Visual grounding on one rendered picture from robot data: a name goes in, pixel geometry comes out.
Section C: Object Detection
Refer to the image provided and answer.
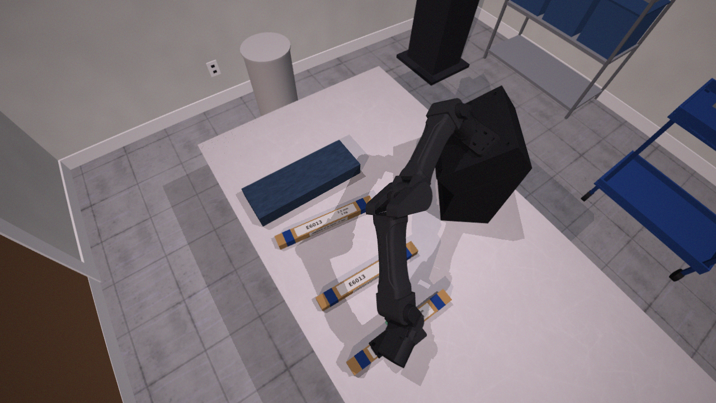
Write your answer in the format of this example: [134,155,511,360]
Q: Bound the tan box with white label and blue band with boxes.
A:
[275,196,371,250]

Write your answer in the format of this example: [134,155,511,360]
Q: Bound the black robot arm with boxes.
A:
[366,98,500,368]

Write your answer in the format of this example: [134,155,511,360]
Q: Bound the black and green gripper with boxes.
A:
[384,318,427,345]

